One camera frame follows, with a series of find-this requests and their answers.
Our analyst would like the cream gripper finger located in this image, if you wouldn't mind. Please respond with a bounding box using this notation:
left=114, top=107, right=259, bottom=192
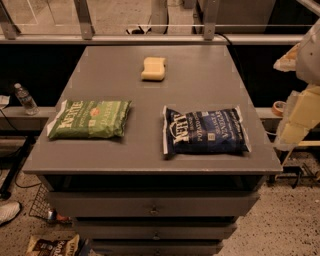
left=274, top=84, right=320, bottom=151

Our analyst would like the blue Kettle chip bag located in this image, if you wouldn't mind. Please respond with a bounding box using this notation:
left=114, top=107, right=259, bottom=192
left=163, top=106, right=251, bottom=155

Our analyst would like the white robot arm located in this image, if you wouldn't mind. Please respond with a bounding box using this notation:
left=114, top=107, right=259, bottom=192
left=273, top=21, right=320, bottom=151

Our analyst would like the yellow sponge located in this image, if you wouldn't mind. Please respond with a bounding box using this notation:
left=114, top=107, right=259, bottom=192
left=141, top=57, right=166, bottom=81

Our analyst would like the green Kettle chip bag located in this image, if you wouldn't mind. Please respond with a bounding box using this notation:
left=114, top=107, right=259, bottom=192
left=47, top=100, right=131, bottom=140

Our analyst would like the brown snack bag on floor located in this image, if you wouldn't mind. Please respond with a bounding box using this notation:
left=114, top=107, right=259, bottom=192
left=25, top=234, right=80, bottom=256

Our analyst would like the roll of masking tape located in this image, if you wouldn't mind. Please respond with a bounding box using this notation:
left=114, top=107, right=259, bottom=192
left=272, top=101, right=286, bottom=117

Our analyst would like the clear plastic water bottle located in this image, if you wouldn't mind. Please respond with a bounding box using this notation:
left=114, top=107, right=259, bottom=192
left=14, top=83, right=39, bottom=115

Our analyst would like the white shoe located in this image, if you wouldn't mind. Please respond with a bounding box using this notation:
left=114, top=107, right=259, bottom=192
left=0, top=201, right=21, bottom=226

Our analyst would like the yellow ladder frame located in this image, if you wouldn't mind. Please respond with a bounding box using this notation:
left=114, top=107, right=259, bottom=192
left=279, top=141, right=320, bottom=166

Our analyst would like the wire basket on floor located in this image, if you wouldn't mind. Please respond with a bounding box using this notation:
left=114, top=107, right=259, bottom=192
left=29, top=185, right=54, bottom=221

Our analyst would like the metal railing frame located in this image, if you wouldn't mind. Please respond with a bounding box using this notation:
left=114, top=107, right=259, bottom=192
left=0, top=0, right=320, bottom=46

